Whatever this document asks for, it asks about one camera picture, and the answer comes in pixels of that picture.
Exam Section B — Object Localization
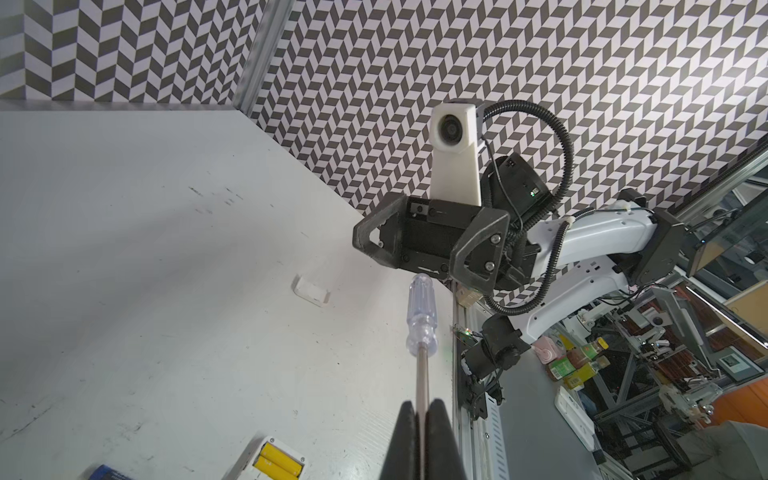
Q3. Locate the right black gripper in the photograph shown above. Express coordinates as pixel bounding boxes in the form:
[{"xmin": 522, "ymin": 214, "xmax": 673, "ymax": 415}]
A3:
[{"xmin": 352, "ymin": 192, "xmax": 510, "ymax": 294}]

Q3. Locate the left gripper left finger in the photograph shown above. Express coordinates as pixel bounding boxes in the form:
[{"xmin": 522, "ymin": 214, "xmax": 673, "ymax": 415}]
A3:
[{"xmin": 380, "ymin": 401, "xmax": 419, "ymax": 480}]

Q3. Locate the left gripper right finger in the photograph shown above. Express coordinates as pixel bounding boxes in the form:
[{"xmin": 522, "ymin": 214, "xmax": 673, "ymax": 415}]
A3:
[{"xmin": 424, "ymin": 399, "xmax": 467, "ymax": 480}]

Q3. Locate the clear handle screwdriver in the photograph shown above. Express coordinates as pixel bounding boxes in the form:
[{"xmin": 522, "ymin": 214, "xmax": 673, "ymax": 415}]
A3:
[{"xmin": 406, "ymin": 273, "xmax": 438, "ymax": 479}]

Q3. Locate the white battery cover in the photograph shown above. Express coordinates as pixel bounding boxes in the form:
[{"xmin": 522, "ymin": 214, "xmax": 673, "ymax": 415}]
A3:
[{"xmin": 291, "ymin": 275, "xmax": 330, "ymax": 308}]

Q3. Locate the yellow AAA battery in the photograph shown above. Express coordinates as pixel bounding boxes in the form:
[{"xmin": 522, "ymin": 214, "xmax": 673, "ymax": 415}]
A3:
[
  {"xmin": 261, "ymin": 443, "xmax": 303, "ymax": 477},
  {"xmin": 253, "ymin": 456, "xmax": 297, "ymax": 480}
]

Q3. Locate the black blue AAA battery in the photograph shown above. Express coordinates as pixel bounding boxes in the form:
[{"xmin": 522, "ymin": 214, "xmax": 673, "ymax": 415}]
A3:
[{"xmin": 87, "ymin": 464, "xmax": 133, "ymax": 480}]

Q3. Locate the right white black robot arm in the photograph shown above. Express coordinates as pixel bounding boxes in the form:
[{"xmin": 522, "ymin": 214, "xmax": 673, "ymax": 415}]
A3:
[{"xmin": 352, "ymin": 100, "xmax": 685, "ymax": 420}]

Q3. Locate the white power strip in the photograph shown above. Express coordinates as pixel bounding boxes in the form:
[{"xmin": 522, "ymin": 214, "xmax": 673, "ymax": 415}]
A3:
[{"xmin": 554, "ymin": 386, "xmax": 602, "ymax": 453}]

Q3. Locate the pink round container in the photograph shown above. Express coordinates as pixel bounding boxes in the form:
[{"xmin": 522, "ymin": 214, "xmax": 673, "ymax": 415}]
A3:
[{"xmin": 531, "ymin": 335, "xmax": 564, "ymax": 365}]

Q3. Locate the green yellow bottles cluster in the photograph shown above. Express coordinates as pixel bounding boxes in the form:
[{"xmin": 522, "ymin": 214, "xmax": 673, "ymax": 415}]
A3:
[{"xmin": 547, "ymin": 337, "xmax": 610, "ymax": 391}]

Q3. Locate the aluminium mounting rail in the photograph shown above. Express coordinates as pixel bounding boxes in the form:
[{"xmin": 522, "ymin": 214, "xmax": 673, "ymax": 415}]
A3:
[{"xmin": 449, "ymin": 281, "xmax": 507, "ymax": 479}]

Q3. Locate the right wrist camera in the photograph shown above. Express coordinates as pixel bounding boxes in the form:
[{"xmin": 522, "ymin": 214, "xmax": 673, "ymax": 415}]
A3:
[{"xmin": 429, "ymin": 101, "xmax": 481, "ymax": 206}]

